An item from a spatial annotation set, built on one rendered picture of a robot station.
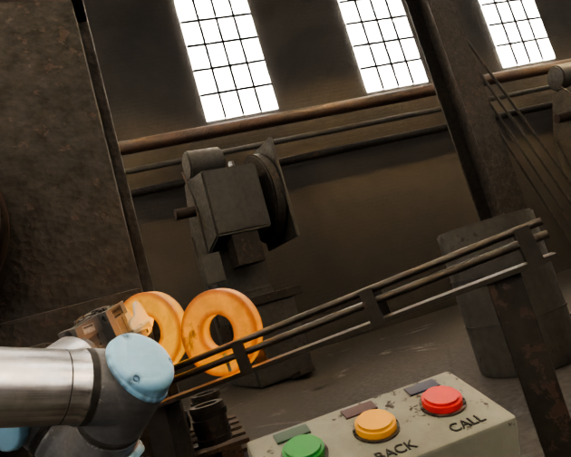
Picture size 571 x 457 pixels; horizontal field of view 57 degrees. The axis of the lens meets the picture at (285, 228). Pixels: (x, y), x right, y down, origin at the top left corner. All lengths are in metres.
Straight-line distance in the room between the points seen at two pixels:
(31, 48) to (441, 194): 7.64
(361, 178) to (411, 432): 7.72
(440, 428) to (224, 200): 4.99
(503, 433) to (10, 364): 0.50
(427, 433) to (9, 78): 1.33
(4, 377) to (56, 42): 1.11
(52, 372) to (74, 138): 0.92
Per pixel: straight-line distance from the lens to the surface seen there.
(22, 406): 0.64
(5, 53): 1.60
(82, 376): 0.65
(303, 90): 8.44
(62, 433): 0.78
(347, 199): 8.02
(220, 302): 0.96
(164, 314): 1.03
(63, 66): 1.56
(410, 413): 0.57
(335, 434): 0.55
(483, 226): 3.15
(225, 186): 5.49
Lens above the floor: 0.74
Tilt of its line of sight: 8 degrees up
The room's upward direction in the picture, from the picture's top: 16 degrees counter-clockwise
